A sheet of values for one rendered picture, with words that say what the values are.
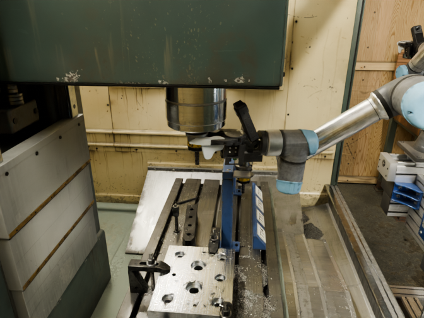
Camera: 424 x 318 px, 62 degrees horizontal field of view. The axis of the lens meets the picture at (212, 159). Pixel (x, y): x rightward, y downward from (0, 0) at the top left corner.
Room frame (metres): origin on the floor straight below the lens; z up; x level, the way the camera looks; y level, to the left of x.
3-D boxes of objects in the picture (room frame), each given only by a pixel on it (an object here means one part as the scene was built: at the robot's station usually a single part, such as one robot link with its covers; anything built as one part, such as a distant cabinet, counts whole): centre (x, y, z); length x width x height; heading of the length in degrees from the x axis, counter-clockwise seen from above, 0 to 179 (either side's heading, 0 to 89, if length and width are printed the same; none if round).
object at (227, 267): (0.86, 0.05, 0.97); 0.29 x 0.23 x 0.05; 175
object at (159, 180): (1.55, -0.02, 0.75); 0.89 x 0.70 x 0.26; 85
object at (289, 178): (0.97, -0.24, 1.29); 0.11 x 0.08 x 0.11; 172
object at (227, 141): (0.88, -0.03, 1.42); 0.09 x 0.05 x 0.02; 113
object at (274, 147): (0.94, -0.16, 1.40); 0.08 x 0.05 x 0.08; 10
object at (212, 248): (1.03, -0.01, 0.97); 0.13 x 0.03 x 0.15; 175
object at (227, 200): (1.12, -0.06, 1.05); 0.10 x 0.05 x 0.30; 85
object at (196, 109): (0.90, 0.04, 1.52); 0.16 x 0.16 x 0.12
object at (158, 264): (0.89, 0.20, 0.97); 0.13 x 0.03 x 0.15; 85
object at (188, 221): (1.20, 0.09, 0.93); 0.26 x 0.05 x 0.06; 0
